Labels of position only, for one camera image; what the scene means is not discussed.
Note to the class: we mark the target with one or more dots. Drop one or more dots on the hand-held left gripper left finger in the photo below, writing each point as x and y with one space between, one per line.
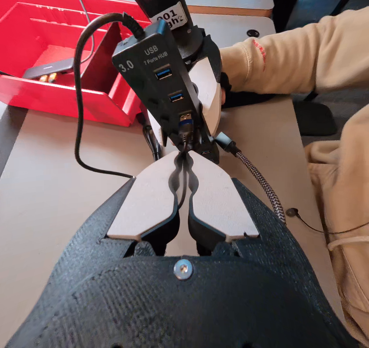
144 204

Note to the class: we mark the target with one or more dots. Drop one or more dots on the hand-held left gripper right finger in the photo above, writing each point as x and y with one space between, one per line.
219 206

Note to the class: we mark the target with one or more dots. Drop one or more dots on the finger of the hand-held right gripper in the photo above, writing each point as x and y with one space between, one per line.
158 139
209 94

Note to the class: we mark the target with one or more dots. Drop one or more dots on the black seven-port usb hub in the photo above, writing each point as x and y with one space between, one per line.
150 74

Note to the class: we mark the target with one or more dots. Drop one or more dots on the red plastic bin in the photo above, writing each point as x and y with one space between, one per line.
57 100

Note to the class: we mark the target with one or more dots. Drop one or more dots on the small flat dark usb hub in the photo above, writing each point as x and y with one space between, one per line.
46 68

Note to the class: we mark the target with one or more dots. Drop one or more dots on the person's right hand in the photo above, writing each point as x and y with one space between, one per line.
223 97

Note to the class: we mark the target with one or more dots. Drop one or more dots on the black desk grommet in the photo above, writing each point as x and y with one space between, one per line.
253 33

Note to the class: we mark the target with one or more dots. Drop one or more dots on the black wrist rest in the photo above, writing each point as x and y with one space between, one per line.
314 117

